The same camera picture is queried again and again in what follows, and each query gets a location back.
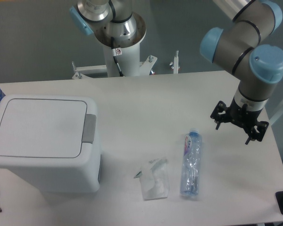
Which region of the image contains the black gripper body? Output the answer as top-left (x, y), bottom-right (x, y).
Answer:
top-left (226, 102), bottom-right (262, 133)

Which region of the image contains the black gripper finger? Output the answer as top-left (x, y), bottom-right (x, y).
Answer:
top-left (210, 101), bottom-right (229, 130)
top-left (244, 121), bottom-right (269, 145)

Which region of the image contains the grey trash can push button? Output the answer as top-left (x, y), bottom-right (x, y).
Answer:
top-left (82, 114), bottom-right (97, 144)

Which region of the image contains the white plastic trash can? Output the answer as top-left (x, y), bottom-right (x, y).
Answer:
top-left (0, 94), bottom-right (101, 193)

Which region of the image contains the white trash can lid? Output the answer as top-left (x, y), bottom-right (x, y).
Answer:
top-left (0, 98), bottom-right (87, 158)

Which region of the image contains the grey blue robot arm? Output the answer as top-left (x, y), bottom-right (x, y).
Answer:
top-left (69, 0), bottom-right (283, 141)

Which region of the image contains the clear empty plastic bottle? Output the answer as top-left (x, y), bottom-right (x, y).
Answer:
top-left (180, 128), bottom-right (202, 197)

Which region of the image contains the clear plastic bag with tissue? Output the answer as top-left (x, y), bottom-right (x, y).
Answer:
top-left (134, 157), bottom-right (169, 201)

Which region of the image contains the black cable on pedestal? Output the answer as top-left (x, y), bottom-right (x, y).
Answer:
top-left (110, 36), bottom-right (125, 77)

